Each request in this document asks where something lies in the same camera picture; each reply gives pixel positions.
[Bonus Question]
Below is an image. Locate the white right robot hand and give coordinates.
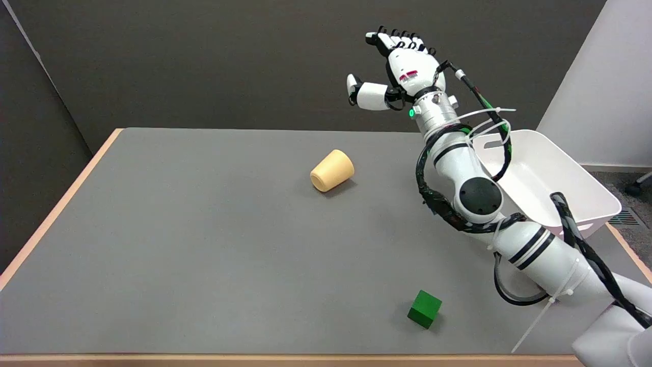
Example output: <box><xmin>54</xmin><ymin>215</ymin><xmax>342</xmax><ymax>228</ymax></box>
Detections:
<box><xmin>347</xmin><ymin>26</ymin><xmax>446</xmax><ymax>112</ymax></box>

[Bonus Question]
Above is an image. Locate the yellow cup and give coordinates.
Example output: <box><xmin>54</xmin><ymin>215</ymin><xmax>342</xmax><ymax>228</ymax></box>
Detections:
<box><xmin>310</xmin><ymin>149</ymin><xmax>355</xmax><ymax>193</ymax></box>

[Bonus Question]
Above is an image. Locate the white plastic bin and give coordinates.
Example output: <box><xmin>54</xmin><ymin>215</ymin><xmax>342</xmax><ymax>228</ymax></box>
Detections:
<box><xmin>471</xmin><ymin>129</ymin><xmax>622</xmax><ymax>240</ymax></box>

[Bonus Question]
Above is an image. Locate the green cube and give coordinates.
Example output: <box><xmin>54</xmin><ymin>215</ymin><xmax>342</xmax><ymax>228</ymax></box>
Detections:
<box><xmin>407</xmin><ymin>290</ymin><xmax>443</xmax><ymax>330</ymax></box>

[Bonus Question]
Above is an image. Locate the black chair caster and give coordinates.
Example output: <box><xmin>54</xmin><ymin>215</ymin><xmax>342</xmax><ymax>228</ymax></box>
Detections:
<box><xmin>624</xmin><ymin>172</ymin><xmax>652</xmax><ymax>197</ymax></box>

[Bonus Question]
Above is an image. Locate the floor vent grille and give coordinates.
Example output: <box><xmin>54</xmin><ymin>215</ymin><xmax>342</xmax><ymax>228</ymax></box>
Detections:
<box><xmin>609</xmin><ymin>207</ymin><xmax>643</xmax><ymax>227</ymax></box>

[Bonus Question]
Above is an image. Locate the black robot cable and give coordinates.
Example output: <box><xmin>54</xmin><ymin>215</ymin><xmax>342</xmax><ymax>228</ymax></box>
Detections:
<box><xmin>415</xmin><ymin>60</ymin><xmax>652</xmax><ymax>329</ymax></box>

